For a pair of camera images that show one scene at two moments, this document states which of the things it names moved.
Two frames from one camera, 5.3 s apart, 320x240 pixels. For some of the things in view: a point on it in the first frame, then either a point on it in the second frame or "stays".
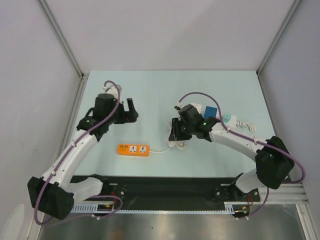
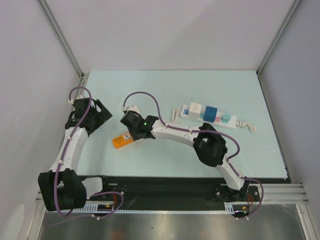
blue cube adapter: (210, 111) stays
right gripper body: (175, 129) → (133, 131)
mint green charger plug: (226, 118) stays
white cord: (179, 144) → (175, 113)
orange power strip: (133, 150) → (122, 140)
